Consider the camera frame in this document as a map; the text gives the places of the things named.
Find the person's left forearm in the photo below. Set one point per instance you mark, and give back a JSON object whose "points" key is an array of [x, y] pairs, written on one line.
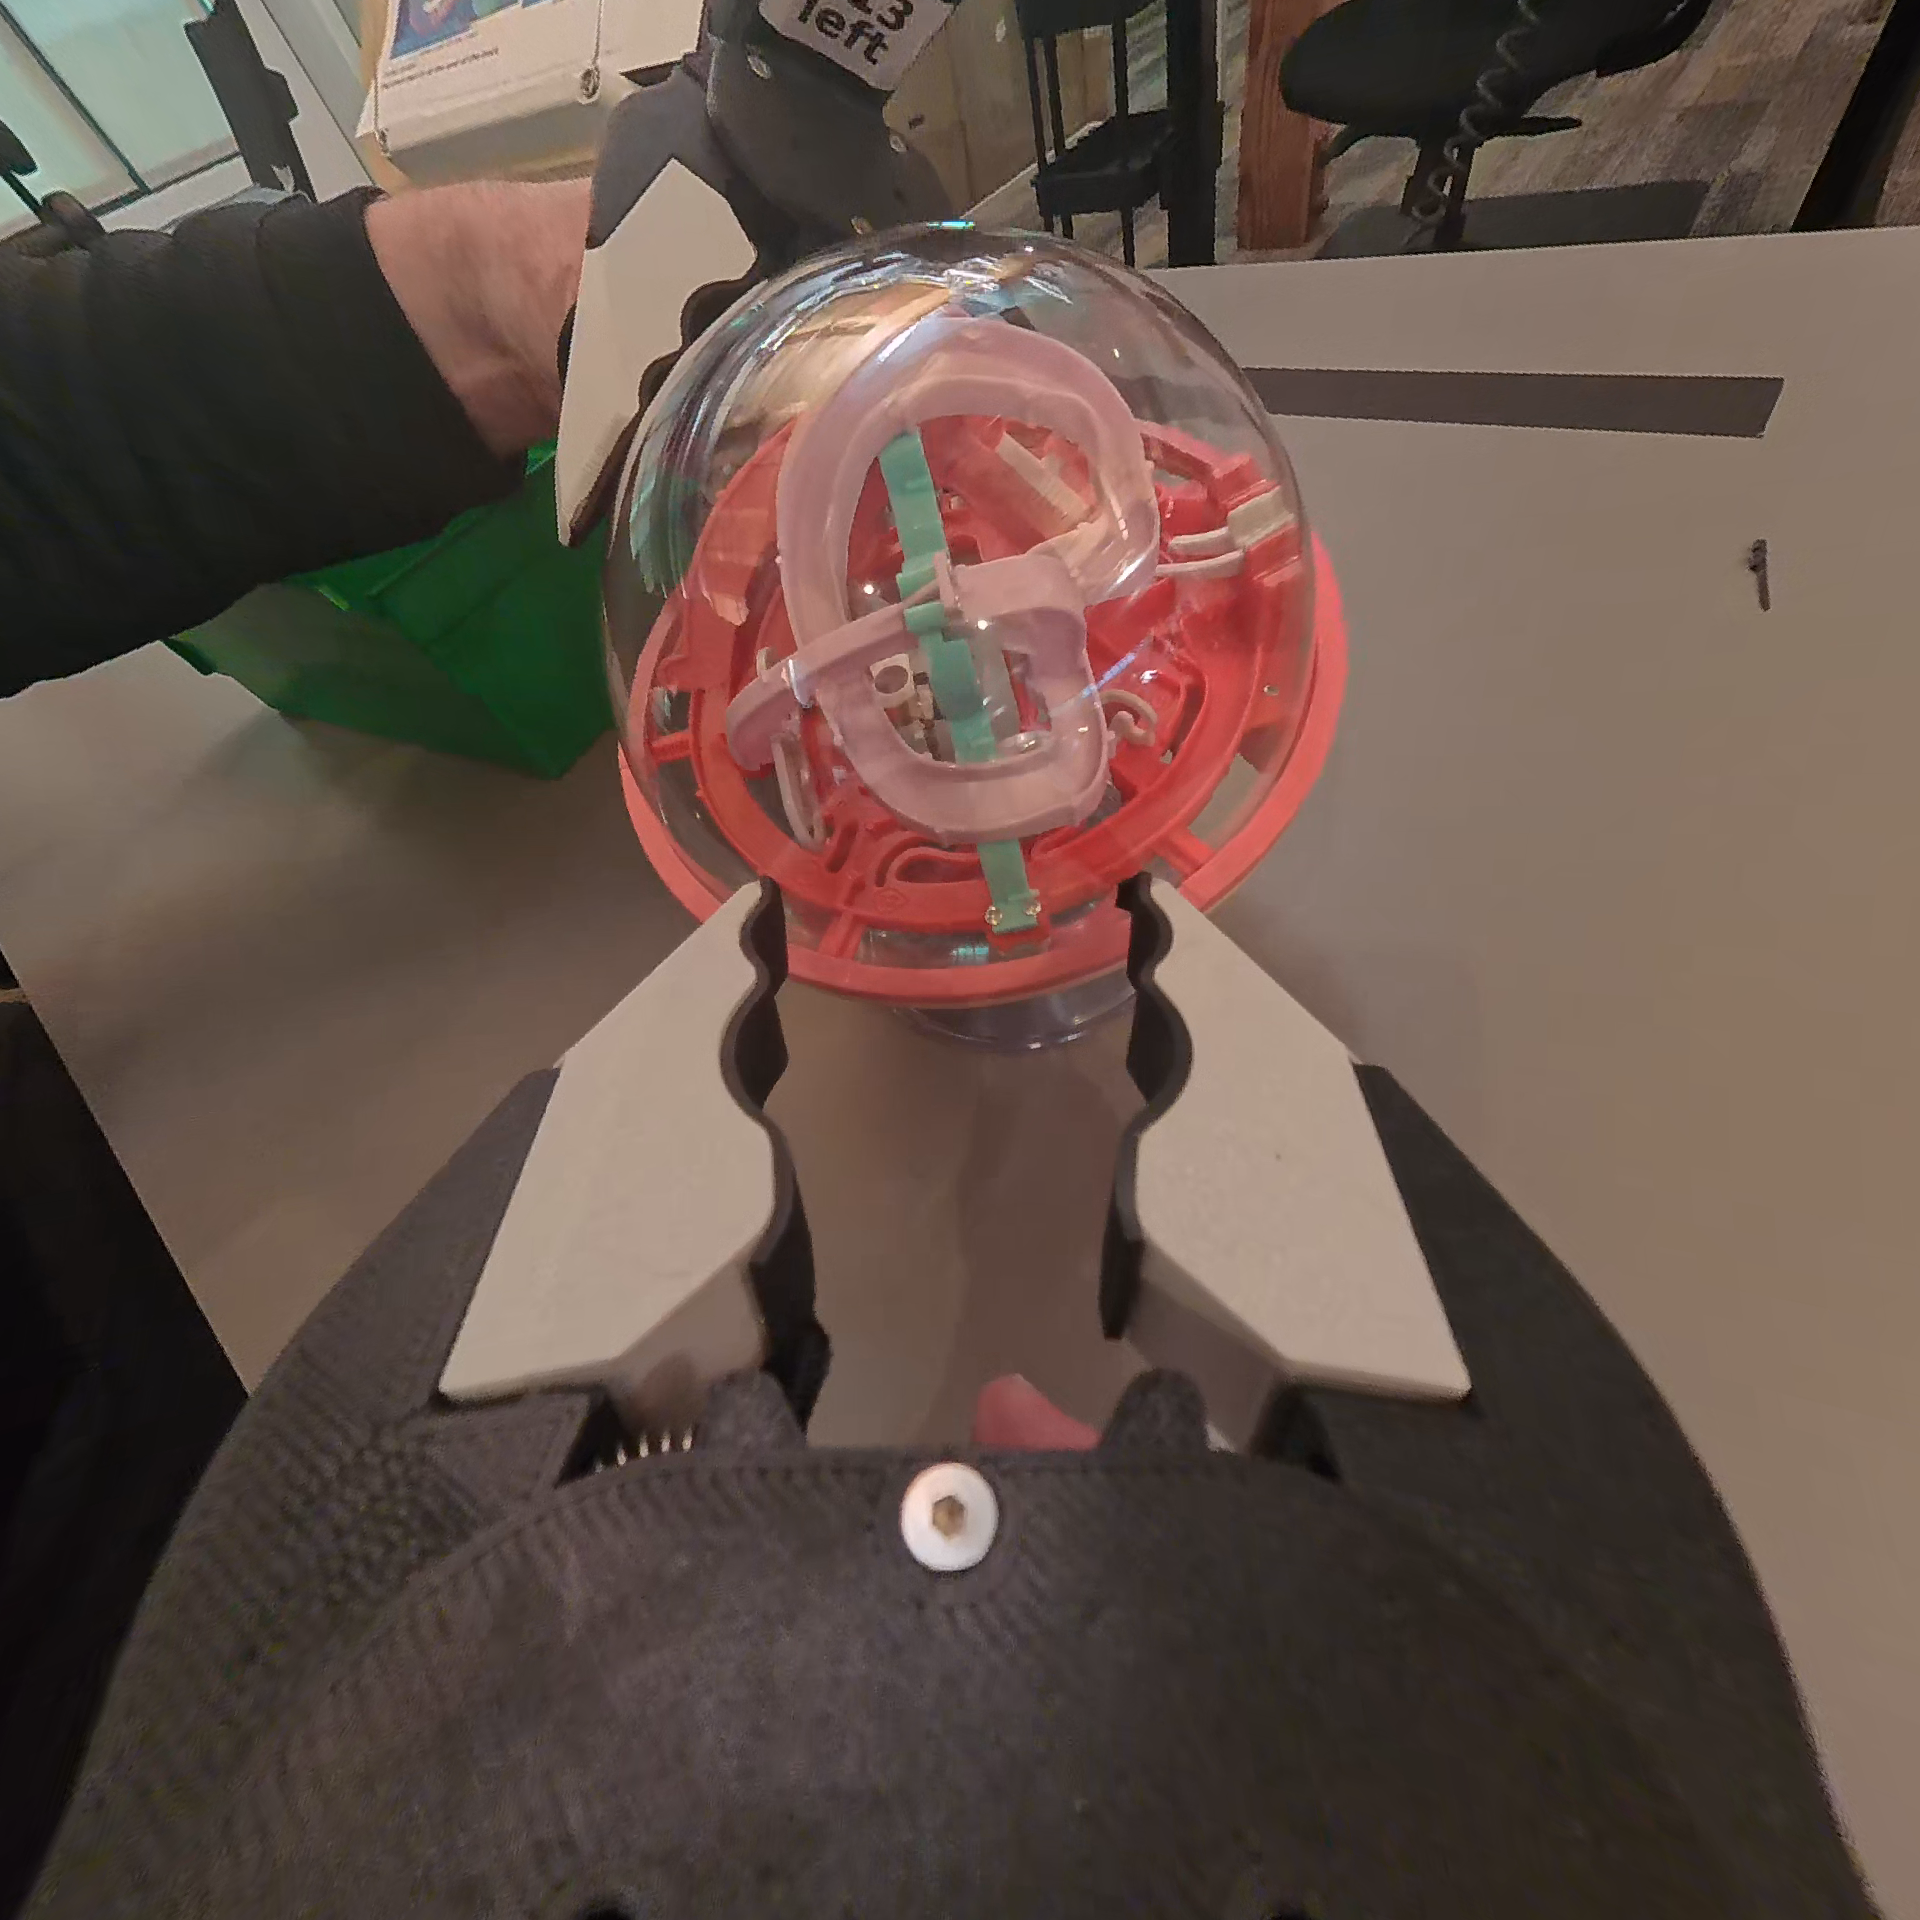
{"points": [[195, 435]]}

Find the clear maze ball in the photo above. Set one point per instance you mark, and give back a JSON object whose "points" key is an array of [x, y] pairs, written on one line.
{"points": [[975, 631]]}

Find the small black stand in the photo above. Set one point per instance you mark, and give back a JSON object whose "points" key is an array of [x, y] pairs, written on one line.
{"points": [[52, 202]]}

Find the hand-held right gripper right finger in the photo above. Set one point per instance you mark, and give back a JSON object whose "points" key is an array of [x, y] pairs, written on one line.
{"points": [[1289, 1230]]}

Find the black office chair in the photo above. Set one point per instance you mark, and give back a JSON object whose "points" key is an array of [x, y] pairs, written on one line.
{"points": [[1440, 60]]}

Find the person's left hand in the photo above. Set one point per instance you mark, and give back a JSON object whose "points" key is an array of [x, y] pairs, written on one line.
{"points": [[481, 284]]}

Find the wooden post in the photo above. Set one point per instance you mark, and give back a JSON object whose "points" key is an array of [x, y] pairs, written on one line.
{"points": [[1282, 122]]}

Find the person's dark clothing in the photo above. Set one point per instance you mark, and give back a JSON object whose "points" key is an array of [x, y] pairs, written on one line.
{"points": [[91, 1426]]}

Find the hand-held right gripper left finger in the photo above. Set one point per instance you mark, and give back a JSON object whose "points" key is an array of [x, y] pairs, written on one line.
{"points": [[614, 1230]]}

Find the white cardboard box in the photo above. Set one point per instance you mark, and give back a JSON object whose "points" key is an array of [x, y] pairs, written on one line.
{"points": [[495, 75]]}

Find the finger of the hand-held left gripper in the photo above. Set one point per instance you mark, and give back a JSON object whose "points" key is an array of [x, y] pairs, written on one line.
{"points": [[639, 300]]}

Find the green plastic bin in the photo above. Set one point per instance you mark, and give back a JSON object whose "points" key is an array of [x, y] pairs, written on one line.
{"points": [[437, 646]]}

